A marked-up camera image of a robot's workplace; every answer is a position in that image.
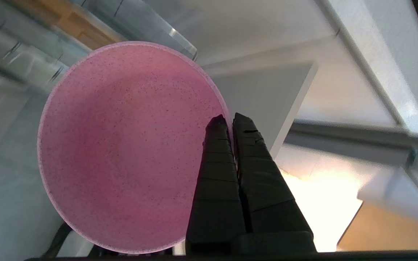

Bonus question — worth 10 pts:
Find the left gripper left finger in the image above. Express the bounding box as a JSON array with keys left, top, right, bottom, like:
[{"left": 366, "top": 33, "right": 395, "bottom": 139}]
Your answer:
[{"left": 185, "top": 114, "right": 247, "bottom": 255}]

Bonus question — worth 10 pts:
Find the brown slotted wooden board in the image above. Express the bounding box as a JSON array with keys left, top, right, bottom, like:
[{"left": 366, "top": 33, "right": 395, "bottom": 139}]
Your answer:
[{"left": 8, "top": 0, "right": 126, "bottom": 51}]

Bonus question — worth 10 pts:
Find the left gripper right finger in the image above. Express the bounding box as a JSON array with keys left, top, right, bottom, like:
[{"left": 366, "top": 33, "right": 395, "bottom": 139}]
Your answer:
[{"left": 232, "top": 112, "right": 317, "bottom": 254}]

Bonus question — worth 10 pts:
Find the pink speckled bowl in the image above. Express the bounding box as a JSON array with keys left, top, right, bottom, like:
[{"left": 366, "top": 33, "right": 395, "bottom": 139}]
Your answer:
[{"left": 37, "top": 41, "right": 233, "bottom": 253}]

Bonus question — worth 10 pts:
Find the beige pull-out cabinet front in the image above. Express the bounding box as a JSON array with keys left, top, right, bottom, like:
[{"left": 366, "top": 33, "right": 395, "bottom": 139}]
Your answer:
[{"left": 209, "top": 62, "right": 319, "bottom": 160}]

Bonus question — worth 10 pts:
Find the chrome wire pull-out rack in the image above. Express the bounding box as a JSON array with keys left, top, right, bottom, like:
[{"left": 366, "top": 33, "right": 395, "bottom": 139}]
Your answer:
[{"left": 0, "top": 0, "right": 198, "bottom": 93}]

